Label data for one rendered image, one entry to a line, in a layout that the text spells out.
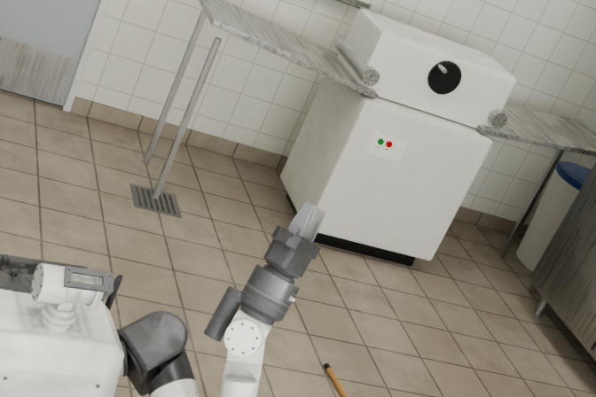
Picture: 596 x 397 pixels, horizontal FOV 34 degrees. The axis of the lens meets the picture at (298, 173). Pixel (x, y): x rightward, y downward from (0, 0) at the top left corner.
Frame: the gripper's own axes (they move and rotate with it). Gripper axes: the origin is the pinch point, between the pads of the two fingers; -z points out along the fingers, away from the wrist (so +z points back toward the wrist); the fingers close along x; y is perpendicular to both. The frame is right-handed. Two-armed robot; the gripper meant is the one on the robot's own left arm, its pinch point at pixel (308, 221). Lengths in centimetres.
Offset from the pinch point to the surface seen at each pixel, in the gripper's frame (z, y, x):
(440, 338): 15, 63, -323
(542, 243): -65, 74, -462
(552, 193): -95, 81, -454
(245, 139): -32, 232, -345
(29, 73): -4, 315, -248
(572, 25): -192, 111, -423
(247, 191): -4, 201, -324
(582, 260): -57, 30, -378
